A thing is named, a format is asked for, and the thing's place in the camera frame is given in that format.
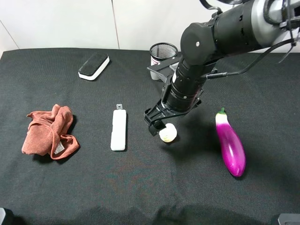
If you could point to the black and white board eraser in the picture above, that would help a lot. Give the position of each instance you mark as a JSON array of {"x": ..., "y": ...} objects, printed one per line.
[{"x": 94, "y": 66}]

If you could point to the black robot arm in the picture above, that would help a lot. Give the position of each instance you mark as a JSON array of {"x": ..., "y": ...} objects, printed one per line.
[{"x": 249, "y": 26}]

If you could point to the black tablecloth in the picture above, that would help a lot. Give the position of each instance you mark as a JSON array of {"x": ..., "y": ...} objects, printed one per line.
[{"x": 150, "y": 182}]

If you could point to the white rectangular plastic case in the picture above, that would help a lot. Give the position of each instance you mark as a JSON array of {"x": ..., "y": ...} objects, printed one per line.
[{"x": 119, "y": 127}]

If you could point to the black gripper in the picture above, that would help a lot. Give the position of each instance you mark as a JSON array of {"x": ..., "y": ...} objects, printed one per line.
[{"x": 178, "y": 98}]

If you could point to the grey robot base right corner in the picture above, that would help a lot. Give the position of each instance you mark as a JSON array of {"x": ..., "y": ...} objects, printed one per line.
[{"x": 289, "y": 219}]

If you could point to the black mesh pen holder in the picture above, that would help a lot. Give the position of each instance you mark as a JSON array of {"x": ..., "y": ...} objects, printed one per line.
[{"x": 161, "y": 52}]

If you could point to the grey robot base left corner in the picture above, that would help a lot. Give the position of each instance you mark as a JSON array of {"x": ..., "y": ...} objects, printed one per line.
[{"x": 6, "y": 216}]

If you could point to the purple toy eggplant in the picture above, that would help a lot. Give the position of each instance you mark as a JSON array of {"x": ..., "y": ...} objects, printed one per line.
[{"x": 232, "y": 149}]

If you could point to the white garlic bulb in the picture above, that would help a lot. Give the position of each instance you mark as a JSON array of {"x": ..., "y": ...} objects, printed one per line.
[{"x": 169, "y": 133}]

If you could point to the rust orange cloth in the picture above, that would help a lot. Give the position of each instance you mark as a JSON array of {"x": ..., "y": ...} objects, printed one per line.
[{"x": 48, "y": 133}]

